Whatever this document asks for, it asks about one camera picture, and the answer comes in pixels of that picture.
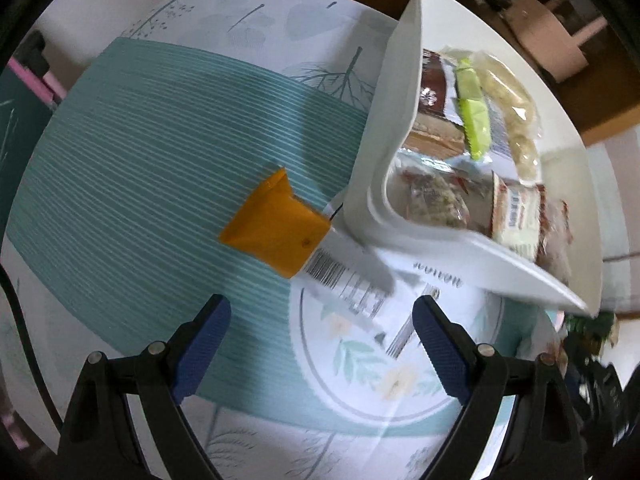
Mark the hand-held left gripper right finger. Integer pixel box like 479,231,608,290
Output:
412,295,586,480

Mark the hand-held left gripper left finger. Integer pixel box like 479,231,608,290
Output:
57,294,232,480

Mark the orange and white snack packet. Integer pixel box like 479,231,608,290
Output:
218,166,398,321

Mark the granola snack packet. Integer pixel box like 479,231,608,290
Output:
395,167,496,231

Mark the red and white snack packet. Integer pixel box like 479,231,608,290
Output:
490,170,548,261

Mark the reddish brown snack packet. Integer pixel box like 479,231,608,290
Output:
535,195,576,286

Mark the tan snack packet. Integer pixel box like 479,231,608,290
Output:
400,115,468,158

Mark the green snack packet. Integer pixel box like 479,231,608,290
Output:
452,57,493,161

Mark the pale yellow cracker packet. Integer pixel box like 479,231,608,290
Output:
472,50,543,183

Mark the white plastic tray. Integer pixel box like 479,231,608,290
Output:
342,0,603,317

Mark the dark brown snack packet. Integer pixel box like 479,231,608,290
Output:
417,49,463,123

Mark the green bag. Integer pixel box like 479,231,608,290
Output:
565,310,621,356

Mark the leaf print tablecloth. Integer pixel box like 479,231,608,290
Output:
0,0,566,480

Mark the pink framed chalkboard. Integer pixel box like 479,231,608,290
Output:
0,30,66,241

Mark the pink storage basket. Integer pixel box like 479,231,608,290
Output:
505,0,608,83

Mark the black cable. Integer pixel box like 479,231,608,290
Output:
0,260,63,441

